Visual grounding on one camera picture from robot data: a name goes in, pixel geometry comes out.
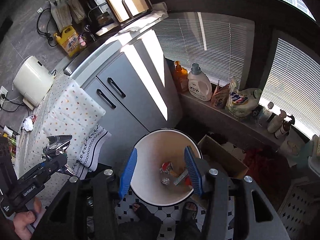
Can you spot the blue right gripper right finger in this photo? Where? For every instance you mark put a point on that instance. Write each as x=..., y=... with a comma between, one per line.
x=193, y=171

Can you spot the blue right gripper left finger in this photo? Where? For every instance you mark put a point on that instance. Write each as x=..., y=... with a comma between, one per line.
x=127, y=174

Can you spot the red white small carton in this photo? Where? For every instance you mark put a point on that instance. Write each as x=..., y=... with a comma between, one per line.
x=166, y=167

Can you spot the silver foil wrapper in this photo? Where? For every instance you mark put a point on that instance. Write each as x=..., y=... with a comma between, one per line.
x=56, y=145

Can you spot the white paper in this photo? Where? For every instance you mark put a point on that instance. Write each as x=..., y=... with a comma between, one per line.
x=28, y=124

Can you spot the brown paper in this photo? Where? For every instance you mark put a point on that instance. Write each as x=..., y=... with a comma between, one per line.
x=174, y=174

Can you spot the blue cardboard box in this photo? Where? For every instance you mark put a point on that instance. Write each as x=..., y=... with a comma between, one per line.
x=181, y=177

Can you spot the white round trash bin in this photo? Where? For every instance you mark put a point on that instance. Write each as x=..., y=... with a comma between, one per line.
x=158, y=178

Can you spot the black kitchen shelf rack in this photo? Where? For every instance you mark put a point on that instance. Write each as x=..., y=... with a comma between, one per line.
x=11, y=136

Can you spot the steel kitchen sink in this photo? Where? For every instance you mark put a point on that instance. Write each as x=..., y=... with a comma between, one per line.
x=89, y=54

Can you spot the person's left hand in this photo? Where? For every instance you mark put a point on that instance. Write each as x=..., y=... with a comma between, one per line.
x=23, y=219

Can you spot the small foil ball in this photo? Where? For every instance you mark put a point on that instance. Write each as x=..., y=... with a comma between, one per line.
x=165, y=181

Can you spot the brown cardboard box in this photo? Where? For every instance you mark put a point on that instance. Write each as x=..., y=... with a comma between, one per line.
x=218, y=168

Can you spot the white laundry detergent bottle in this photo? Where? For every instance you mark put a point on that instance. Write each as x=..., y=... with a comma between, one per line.
x=198, y=84

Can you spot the green white refill pouch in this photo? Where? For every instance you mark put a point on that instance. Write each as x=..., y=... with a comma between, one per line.
x=241, y=103

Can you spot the orange pump bottle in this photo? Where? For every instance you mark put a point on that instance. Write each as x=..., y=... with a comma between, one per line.
x=180, y=77

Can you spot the white dispenser bottle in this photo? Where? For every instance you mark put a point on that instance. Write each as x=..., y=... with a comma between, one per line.
x=276, y=122

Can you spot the floral white tablecloth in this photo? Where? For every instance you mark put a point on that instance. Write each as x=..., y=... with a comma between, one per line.
x=66, y=110

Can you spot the dark pump bottle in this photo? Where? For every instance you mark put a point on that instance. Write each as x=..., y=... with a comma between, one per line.
x=285, y=128

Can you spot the white air fryer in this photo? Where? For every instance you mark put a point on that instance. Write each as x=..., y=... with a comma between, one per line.
x=33, y=81

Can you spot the small pink figurine bottle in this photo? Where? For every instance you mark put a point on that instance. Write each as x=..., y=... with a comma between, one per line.
x=82, y=42

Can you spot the yellow detergent jug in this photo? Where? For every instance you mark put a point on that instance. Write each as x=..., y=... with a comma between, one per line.
x=68, y=40

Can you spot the black dish rack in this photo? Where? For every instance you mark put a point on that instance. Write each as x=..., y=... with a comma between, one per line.
x=100, y=17

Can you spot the hanging plastic bags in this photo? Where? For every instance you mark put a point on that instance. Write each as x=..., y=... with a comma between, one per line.
x=65, y=12

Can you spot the wall power socket panel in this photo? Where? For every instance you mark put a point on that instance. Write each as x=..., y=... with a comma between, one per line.
x=3, y=95

